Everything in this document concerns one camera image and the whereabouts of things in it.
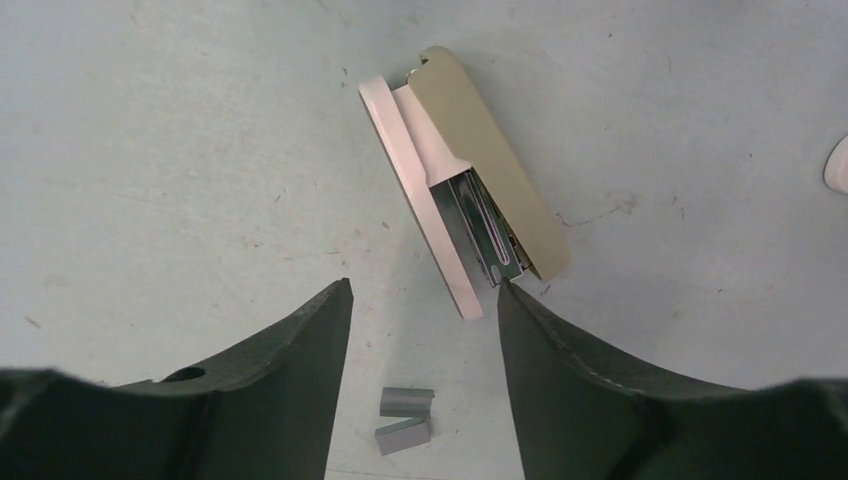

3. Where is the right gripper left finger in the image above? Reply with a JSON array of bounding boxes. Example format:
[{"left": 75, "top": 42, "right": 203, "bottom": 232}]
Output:
[{"left": 1, "top": 278, "right": 353, "bottom": 479}]

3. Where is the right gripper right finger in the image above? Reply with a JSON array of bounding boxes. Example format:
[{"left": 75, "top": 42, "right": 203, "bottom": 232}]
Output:
[{"left": 497, "top": 282, "right": 847, "bottom": 479}]

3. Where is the grey staple strip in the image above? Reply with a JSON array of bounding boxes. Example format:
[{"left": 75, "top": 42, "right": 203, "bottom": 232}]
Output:
[
  {"left": 379, "top": 387, "right": 435, "bottom": 419},
  {"left": 375, "top": 418, "right": 431, "bottom": 456}
]

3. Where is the beige stapler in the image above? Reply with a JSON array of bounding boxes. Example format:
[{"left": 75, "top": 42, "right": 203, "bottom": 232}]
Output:
[{"left": 359, "top": 46, "right": 570, "bottom": 320}]

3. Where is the white stapler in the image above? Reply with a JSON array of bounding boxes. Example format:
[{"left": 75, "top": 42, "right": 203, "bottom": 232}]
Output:
[{"left": 823, "top": 136, "right": 848, "bottom": 195}]

